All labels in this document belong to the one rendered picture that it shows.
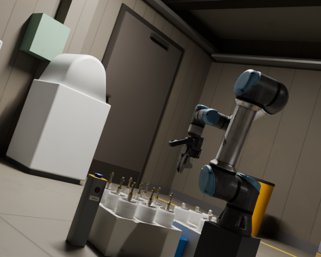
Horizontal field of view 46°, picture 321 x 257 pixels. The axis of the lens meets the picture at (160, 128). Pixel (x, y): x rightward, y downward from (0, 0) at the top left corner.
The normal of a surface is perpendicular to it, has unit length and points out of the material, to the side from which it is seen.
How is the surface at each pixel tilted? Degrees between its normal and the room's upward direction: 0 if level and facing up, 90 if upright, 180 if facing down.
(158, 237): 90
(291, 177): 90
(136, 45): 90
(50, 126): 90
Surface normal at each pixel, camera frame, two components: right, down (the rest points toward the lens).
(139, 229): 0.54, 0.11
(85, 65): 0.69, 0.17
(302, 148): -0.61, -0.27
